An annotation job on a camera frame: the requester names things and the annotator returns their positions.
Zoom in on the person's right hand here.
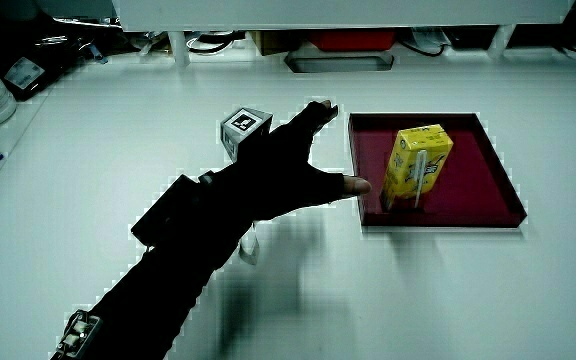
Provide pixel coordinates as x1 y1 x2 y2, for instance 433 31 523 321
216 99 373 222

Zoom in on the yellow ice redtea carton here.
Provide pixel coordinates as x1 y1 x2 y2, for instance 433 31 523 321
379 123 455 211

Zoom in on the person's right forearm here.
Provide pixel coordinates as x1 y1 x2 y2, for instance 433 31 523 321
50 167 255 360

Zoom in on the black wrist sensor box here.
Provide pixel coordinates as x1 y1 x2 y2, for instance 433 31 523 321
130 173 207 248

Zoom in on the brown cardboard box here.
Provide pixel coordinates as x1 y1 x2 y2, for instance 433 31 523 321
249 30 300 57

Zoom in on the red plastic box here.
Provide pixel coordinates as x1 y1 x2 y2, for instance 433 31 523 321
306 29 398 53

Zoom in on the white shelf unit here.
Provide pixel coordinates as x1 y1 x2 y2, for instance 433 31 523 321
111 0 576 67

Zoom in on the dark red tray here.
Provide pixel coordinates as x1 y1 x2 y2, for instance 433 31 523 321
347 112 528 229

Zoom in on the black bag with white label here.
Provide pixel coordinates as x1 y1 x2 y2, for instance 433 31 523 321
0 8 110 102

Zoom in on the black cable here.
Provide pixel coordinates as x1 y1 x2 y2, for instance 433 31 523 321
398 29 450 58
185 31 247 56

